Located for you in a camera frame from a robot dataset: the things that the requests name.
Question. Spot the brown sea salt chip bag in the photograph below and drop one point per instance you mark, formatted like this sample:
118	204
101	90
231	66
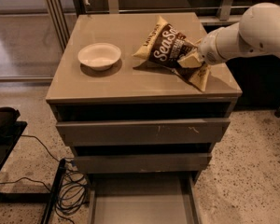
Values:
165	46

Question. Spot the grey middle drawer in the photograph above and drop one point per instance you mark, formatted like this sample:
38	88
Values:
142	163

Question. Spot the grey drawer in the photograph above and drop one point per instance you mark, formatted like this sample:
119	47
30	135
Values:
142	163
145	132
165	198

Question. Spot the grey bottom drawer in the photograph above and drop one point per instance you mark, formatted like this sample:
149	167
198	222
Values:
165	198

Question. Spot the dark bag on stand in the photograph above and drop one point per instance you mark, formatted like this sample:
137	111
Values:
8	116

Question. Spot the grey top drawer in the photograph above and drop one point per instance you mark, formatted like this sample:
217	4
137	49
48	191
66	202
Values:
145	132

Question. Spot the white paper bowl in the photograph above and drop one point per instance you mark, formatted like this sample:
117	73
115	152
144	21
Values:
99	56

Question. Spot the grey drawer cabinet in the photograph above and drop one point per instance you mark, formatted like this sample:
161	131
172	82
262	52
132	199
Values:
132	89

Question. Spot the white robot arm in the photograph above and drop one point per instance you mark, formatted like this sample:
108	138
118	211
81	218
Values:
257	33

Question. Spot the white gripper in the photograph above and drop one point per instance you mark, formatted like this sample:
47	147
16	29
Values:
207	52

